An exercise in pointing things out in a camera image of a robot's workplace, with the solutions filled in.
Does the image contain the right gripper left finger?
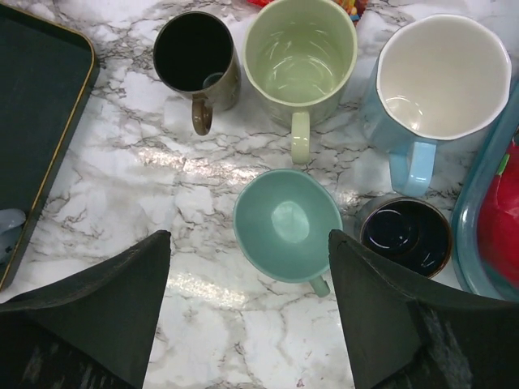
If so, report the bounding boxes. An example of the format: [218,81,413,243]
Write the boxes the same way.
[1,230,171,388]

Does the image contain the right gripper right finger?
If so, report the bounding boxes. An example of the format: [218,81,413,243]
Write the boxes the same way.
[328,229,518,388]

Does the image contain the dark blue mug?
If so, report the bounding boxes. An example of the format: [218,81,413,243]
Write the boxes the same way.
[354,194,453,278]

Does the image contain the grey blue mug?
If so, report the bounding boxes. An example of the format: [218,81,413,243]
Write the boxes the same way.
[0,208,26,264]

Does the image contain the green teal mug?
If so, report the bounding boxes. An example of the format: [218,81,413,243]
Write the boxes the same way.
[234,169,343,297]

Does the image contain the light blue mug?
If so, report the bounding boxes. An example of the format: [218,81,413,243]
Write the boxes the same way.
[359,14,512,197]

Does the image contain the brown striped mug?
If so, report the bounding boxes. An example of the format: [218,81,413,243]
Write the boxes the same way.
[152,11,242,136]

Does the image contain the light green mug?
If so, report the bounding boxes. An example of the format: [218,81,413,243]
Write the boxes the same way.
[242,0,358,165]

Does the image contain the teal plastic fruit bowl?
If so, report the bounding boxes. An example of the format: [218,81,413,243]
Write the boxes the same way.
[451,83,518,302]

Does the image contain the red dragon fruit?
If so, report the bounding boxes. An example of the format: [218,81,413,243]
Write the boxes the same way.
[477,136,518,287]

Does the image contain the dark green tray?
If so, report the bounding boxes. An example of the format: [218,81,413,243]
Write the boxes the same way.
[1,4,99,289]

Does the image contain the red snack bag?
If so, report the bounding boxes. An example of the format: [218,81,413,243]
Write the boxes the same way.
[248,0,368,24]

